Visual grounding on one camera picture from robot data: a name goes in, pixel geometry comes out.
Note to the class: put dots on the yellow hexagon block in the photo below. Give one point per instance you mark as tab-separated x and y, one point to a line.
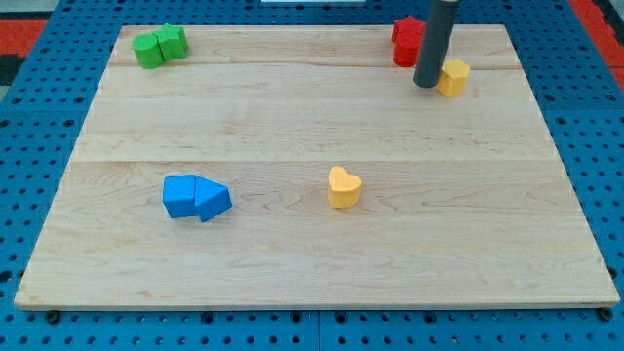
453	78

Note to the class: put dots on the green cylinder block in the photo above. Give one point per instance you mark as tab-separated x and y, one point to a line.
147	51

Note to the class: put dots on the red cylinder block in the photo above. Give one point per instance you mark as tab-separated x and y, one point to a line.
406	51

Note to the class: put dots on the red star block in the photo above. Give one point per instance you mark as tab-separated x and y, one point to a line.
408	30

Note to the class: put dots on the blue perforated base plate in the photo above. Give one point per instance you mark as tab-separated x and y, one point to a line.
46	104

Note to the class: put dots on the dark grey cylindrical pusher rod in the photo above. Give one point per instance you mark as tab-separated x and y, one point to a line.
435	42

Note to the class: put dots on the blue cube block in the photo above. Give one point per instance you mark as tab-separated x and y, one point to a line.
179	195

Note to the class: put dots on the green star block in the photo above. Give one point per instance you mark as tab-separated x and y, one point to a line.
172	42

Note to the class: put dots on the blue triangle block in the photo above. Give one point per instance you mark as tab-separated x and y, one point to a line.
211	199

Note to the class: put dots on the yellow heart block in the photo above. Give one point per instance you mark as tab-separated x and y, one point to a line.
344	189

